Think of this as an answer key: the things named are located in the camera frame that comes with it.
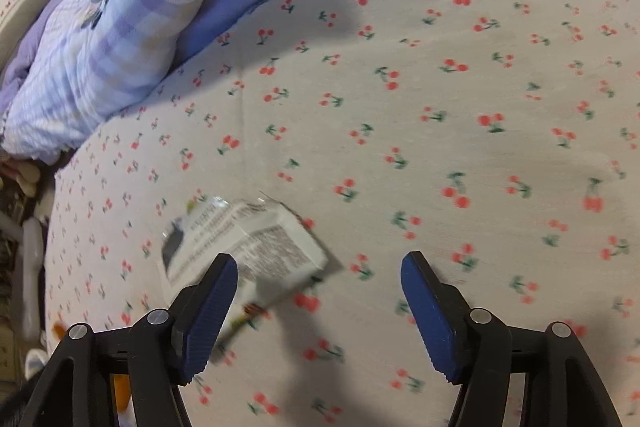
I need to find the blue plaid quilt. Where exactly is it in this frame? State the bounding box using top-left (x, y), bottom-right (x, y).
top-left (1, 0), bottom-right (204, 162)

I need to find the grey stroller frame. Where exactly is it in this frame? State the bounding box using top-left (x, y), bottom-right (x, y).
top-left (1, 212), bottom-right (44, 343)

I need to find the white foil snack wrapper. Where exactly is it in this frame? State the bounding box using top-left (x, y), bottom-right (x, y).
top-left (158, 197), bottom-right (329, 336)

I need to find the cherry print bed sheet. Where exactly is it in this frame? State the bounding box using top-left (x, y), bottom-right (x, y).
top-left (46, 0), bottom-right (639, 426)

